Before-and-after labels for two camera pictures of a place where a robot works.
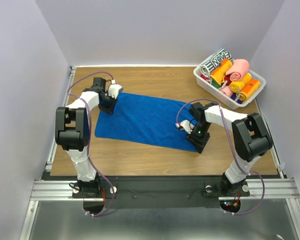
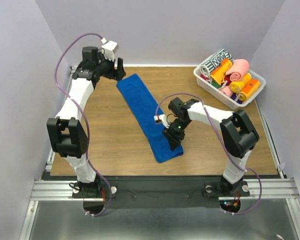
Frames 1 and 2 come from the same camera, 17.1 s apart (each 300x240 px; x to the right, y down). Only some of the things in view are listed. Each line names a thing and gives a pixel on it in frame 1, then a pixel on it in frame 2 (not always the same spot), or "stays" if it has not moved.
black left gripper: [110, 110] → [119, 74]
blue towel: [138, 118] → [146, 107]
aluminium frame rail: [272, 188] stays
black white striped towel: [207, 67] stays
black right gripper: [199, 143] → [175, 138]
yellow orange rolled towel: [235, 86] stays
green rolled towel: [215, 84] stays
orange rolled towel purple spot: [252, 86] stays
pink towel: [239, 67] stays
